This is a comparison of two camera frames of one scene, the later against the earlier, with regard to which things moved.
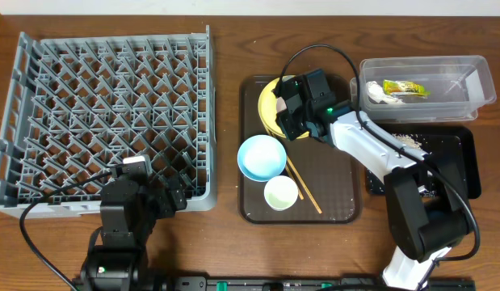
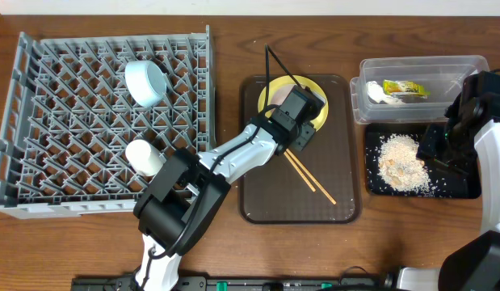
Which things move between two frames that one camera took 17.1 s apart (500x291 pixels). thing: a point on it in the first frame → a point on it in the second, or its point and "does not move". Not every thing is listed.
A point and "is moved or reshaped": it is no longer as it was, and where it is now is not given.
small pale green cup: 281,193 → 144,158
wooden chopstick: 300,191 → 299,171
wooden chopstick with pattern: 304,184 → 313,179
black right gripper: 285,120 → 429,152
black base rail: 310,284 does not move
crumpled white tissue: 376,92 does not move
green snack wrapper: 403,87 does not move
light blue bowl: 262,158 is moved or reshaped
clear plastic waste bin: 422,89 does not move
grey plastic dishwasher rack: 76,107 does not move
